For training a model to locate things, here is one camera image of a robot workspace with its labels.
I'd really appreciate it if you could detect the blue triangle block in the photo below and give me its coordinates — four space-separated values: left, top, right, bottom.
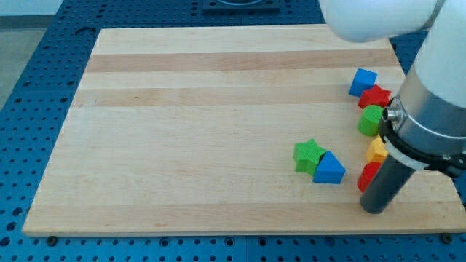
312 151 346 184

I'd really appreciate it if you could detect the green star block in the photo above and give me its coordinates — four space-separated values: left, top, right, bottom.
293 138 327 176

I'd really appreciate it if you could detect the blue cube block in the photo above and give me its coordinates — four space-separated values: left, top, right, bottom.
349 68 378 97

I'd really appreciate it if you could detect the yellow block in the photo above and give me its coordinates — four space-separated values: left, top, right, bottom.
366 136 388 163

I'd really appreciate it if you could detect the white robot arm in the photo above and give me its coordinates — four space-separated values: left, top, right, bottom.
320 0 465 214

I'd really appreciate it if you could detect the green cylinder block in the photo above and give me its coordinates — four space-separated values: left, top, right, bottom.
357 105 384 137

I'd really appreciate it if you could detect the wooden board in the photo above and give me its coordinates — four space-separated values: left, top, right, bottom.
23 25 465 237

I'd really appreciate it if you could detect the red star block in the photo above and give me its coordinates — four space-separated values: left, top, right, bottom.
358 84 392 109

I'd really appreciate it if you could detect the red cylinder block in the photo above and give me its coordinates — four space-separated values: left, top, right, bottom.
357 162 382 193

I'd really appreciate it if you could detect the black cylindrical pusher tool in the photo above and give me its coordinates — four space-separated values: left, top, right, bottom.
360 155 415 214

